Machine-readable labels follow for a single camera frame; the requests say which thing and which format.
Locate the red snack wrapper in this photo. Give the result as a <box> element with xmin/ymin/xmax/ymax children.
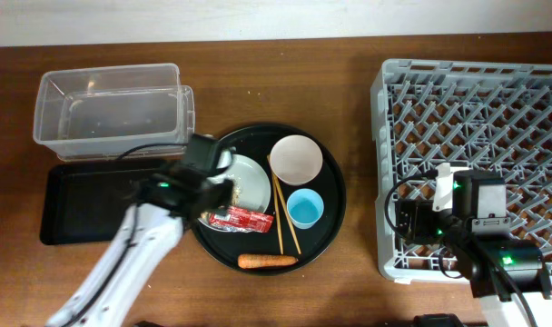
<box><xmin>208</xmin><ymin>206</ymin><xmax>274</xmax><ymax>233</ymax></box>

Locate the light blue cup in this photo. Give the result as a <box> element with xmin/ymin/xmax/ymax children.
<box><xmin>286</xmin><ymin>188</ymin><xmax>324</xmax><ymax>230</ymax></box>

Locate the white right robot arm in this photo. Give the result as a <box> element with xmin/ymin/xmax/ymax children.
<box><xmin>396</xmin><ymin>170</ymin><xmax>552</xmax><ymax>326</ymax></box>

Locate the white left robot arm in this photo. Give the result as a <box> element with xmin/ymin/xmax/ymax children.
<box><xmin>45</xmin><ymin>162</ymin><xmax>233</xmax><ymax>326</ymax></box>

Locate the grey dishwasher rack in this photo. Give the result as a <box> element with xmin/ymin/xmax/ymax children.
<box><xmin>370</xmin><ymin>59</ymin><xmax>552</xmax><ymax>283</ymax></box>

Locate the grey plate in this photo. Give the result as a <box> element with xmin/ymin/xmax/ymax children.
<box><xmin>199</xmin><ymin>154</ymin><xmax>271</xmax><ymax>232</ymax></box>

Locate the wooden chopstick left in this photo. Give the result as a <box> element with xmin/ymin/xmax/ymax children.
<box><xmin>272</xmin><ymin>178</ymin><xmax>284</xmax><ymax>255</ymax></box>

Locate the wooden chopstick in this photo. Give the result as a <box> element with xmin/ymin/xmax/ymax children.
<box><xmin>272</xmin><ymin>178</ymin><xmax>284</xmax><ymax>255</ymax></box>
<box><xmin>270</xmin><ymin>168</ymin><xmax>302</xmax><ymax>254</ymax></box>

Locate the orange carrot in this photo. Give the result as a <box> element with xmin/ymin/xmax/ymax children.
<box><xmin>238</xmin><ymin>254</ymin><xmax>298</xmax><ymax>269</ymax></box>

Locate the round black serving tray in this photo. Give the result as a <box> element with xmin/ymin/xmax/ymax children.
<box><xmin>192</xmin><ymin>123</ymin><xmax>347</xmax><ymax>276</ymax></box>

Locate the black rectangular tray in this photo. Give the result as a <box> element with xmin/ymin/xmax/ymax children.
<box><xmin>39</xmin><ymin>159</ymin><xmax>165</xmax><ymax>245</ymax></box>

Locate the pink bowl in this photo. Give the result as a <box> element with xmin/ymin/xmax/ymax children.
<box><xmin>269</xmin><ymin>134</ymin><xmax>323</xmax><ymax>186</ymax></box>

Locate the clear plastic bin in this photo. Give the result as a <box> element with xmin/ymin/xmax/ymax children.
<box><xmin>33</xmin><ymin>63</ymin><xmax>195</xmax><ymax>162</ymax></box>

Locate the wooden chopstick right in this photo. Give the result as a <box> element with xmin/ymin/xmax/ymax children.
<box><xmin>270</xmin><ymin>168</ymin><xmax>302</xmax><ymax>254</ymax></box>

